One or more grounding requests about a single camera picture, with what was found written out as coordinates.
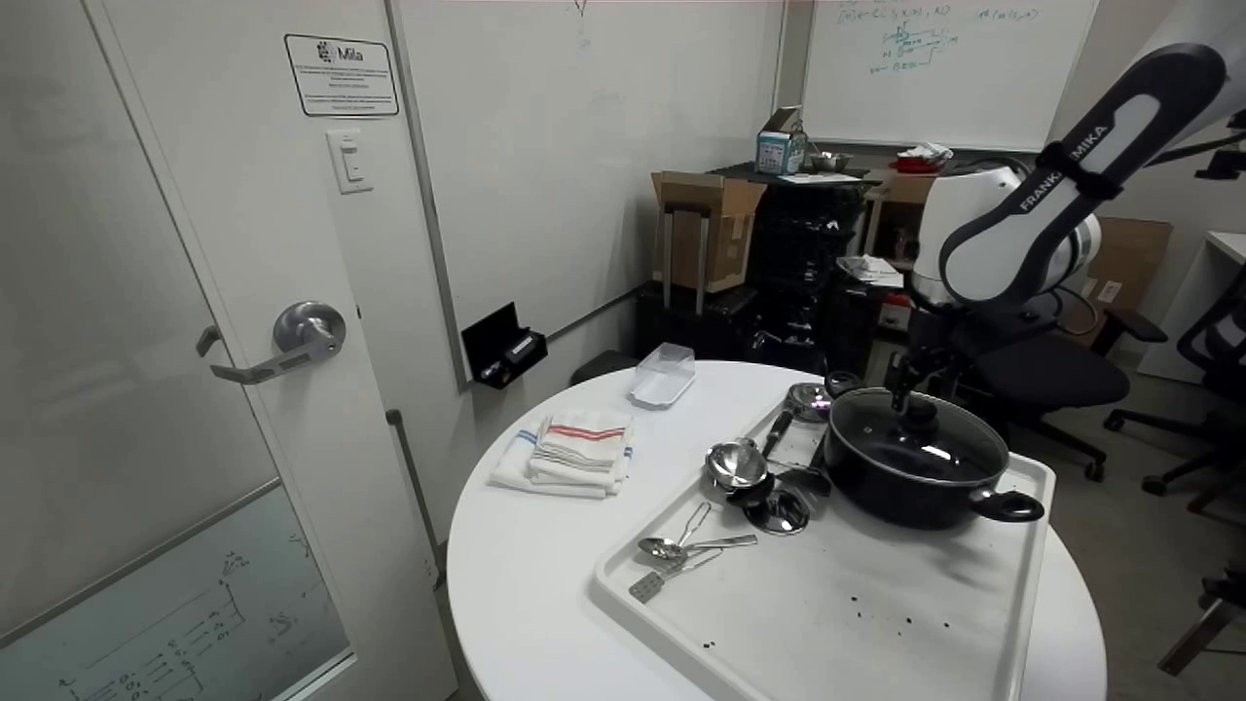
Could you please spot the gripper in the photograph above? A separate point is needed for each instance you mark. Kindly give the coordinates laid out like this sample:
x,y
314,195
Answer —
x,y
942,336

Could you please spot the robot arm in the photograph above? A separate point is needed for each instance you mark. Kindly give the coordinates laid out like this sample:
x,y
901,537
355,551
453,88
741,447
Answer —
x,y
1090,166

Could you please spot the glass pot lid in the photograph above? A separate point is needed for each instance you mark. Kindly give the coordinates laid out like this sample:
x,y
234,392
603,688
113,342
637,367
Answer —
x,y
920,443

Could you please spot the black cooking pot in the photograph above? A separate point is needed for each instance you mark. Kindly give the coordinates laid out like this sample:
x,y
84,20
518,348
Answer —
x,y
915,492

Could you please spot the white plastic tray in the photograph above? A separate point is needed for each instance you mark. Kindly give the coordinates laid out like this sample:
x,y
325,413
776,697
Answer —
x,y
847,613

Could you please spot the black office chair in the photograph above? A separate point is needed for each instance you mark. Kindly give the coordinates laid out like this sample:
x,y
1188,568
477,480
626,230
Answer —
x,y
1217,360
1051,375

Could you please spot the black shelf unit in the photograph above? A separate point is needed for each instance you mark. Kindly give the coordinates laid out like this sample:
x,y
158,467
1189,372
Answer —
x,y
813,263

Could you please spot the small steel ladle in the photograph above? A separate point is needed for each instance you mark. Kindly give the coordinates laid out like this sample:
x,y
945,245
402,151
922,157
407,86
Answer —
x,y
735,464

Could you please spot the steel bowl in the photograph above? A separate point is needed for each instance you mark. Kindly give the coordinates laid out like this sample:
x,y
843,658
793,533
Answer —
x,y
829,162

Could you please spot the clear plastic container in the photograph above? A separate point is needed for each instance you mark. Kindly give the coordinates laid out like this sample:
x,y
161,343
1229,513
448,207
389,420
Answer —
x,y
662,378

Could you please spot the open cardboard box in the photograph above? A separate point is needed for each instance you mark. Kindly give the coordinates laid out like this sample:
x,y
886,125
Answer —
x,y
709,232

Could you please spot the flat cardboard box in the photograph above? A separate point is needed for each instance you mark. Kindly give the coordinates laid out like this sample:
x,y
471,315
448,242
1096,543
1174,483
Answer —
x,y
1129,268

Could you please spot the blue and white carton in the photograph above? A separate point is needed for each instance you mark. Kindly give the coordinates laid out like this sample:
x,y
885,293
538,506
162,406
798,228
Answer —
x,y
781,146

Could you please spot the steel spoon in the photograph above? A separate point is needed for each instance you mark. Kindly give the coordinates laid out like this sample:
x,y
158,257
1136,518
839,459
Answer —
x,y
672,548

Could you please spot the white desk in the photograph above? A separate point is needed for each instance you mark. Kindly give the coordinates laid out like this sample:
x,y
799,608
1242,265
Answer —
x,y
1192,312

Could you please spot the whiteboard with green writing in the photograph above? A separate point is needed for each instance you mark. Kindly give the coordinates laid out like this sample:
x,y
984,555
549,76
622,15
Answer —
x,y
954,88

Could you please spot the small steel spatula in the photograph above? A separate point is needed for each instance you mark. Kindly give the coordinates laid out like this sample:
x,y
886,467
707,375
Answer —
x,y
654,582

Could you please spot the red striped folded towel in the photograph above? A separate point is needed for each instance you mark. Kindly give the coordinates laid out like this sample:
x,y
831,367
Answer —
x,y
582,443

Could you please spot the stand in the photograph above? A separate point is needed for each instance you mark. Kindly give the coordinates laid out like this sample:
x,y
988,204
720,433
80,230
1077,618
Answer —
x,y
1207,623

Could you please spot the blue striped folded towel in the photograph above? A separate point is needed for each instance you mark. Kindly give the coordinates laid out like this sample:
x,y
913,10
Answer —
x,y
516,469

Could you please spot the black marker holder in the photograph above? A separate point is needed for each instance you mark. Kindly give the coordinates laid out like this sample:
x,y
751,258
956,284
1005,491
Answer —
x,y
501,346

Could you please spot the white door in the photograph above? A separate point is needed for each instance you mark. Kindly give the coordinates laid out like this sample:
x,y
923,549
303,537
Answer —
x,y
146,389

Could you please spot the white light switch plate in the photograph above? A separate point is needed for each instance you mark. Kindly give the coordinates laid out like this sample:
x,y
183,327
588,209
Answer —
x,y
349,161

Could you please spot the framed wall sign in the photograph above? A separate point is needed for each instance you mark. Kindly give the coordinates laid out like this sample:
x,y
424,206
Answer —
x,y
343,76

